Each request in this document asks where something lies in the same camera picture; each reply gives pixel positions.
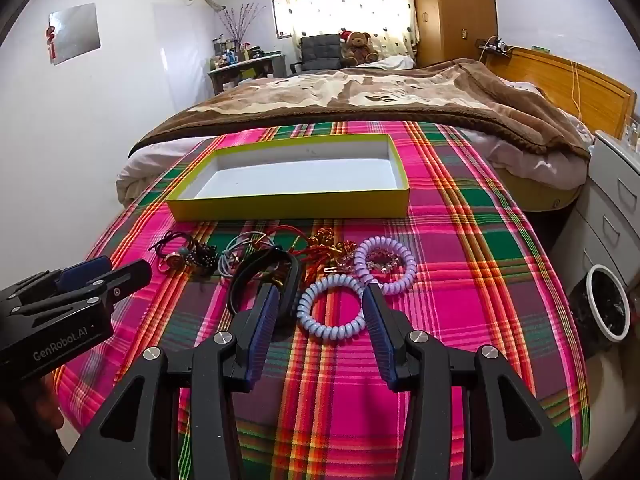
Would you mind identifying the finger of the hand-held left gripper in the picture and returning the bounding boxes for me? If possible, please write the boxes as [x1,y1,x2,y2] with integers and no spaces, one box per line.
[0,255,114,307]
[10,259,153,318]

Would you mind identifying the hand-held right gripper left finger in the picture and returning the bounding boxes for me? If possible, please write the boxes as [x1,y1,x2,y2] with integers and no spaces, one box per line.
[60,282,283,480]

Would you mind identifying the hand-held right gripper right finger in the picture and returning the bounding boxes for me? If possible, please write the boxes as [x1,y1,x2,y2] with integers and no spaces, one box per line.
[361,284,583,480]

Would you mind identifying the light blue spiral hair tie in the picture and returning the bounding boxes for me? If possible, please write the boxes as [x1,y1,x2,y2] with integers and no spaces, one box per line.
[297,274,367,345]

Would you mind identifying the thin black cord hair tie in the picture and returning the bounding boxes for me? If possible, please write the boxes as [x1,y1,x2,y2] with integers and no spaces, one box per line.
[152,230,193,261]

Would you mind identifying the black wristband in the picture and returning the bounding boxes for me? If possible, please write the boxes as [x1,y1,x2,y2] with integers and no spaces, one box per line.
[227,247,303,318]

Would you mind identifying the purple spiral hair tie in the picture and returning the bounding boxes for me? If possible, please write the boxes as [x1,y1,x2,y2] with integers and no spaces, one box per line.
[352,237,417,297]

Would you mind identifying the dark bead bracelet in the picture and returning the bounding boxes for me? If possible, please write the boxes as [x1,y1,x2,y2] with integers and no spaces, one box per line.
[181,241,221,276]

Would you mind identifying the white tray with green rim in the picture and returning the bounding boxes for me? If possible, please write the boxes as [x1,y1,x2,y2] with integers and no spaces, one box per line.
[166,133,411,222]

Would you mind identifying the pale blue elastic rings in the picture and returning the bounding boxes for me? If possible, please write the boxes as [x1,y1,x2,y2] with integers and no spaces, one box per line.
[217,231,271,278]

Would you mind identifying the pink green plaid cloth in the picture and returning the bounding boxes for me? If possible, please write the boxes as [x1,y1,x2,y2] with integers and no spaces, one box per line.
[52,121,591,466]

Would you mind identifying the white-rimmed trash bin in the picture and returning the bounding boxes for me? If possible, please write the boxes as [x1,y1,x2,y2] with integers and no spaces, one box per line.
[567,264,632,358]

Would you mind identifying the brown printed blanket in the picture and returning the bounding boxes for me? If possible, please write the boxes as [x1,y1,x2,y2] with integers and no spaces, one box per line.
[128,58,592,161]

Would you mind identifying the wooden desk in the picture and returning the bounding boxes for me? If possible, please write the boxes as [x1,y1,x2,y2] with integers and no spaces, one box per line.
[207,52,287,96]

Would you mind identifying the group of bottles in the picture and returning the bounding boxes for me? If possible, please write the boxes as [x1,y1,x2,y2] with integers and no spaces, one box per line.
[210,35,266,68]

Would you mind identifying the white pillow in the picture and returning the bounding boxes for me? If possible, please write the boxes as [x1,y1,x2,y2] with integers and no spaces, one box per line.
[372,55,417,71]

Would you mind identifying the white drawer cabinet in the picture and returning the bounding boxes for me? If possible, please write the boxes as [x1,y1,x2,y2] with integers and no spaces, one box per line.
[550,130,640,311]

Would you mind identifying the bunch of dry branches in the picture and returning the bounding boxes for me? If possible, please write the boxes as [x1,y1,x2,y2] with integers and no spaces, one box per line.
[217,4,266,48]

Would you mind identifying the dark grey chair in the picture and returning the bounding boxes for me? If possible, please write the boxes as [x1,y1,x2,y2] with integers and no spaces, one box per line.
[287,34,346,78]

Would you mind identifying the brown teddy bear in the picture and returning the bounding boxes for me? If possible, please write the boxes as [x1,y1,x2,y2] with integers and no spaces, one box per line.
[339,30,379,67]

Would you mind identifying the patterned pillow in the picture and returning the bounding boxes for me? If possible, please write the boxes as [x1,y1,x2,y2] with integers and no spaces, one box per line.
[510,80,547,97]

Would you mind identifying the small cluttered shelf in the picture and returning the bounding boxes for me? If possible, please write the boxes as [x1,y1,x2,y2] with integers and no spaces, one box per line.
[477,36,516,58]

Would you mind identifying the wooden headboard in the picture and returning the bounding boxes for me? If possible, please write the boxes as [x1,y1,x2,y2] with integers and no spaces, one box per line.
[487,46,637,141]

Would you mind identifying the wooden wardrobe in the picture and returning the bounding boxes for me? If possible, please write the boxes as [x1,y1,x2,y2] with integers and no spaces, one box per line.
[407,0,497,68]

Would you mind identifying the spotted curtain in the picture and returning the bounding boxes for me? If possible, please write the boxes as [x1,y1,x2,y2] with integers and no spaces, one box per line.
[278,0,418,58]

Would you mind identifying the clear crystal bracelet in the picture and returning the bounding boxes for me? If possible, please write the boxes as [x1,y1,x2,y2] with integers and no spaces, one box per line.
[365,247,401,273]

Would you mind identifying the red cord bracelet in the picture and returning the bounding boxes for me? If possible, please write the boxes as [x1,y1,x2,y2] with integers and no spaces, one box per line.
[262,225,351,291]

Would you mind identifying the silver wall sheet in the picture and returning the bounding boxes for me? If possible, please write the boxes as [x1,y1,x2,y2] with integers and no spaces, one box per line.
[48,2,102,66]

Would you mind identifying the yellow cable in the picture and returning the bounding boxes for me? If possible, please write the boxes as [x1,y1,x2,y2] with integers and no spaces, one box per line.
[570,60,583,126]

